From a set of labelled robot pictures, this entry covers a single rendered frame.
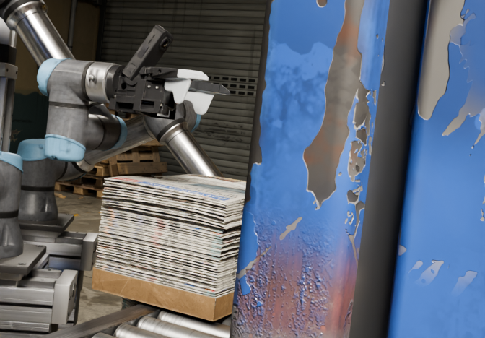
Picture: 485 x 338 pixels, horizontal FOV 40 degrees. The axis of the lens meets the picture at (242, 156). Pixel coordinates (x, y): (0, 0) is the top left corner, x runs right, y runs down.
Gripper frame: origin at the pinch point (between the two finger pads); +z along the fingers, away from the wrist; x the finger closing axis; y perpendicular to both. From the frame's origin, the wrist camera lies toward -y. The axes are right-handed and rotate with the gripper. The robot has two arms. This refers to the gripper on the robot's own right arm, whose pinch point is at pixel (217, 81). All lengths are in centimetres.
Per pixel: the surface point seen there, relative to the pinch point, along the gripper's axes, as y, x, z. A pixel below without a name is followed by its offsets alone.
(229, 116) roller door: -109, -811, -297
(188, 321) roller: 43.5, -8.5, -1.5
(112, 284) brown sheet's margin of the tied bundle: 40.0, -10.6, -19.5
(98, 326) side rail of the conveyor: 44.8, 5.2, -12.3
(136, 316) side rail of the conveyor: 43.6, -3.4, -9.6
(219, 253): 29.9, -6.4, 3.2
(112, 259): 35.4, -10.9, -20.5
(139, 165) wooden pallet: -11, -662, -355
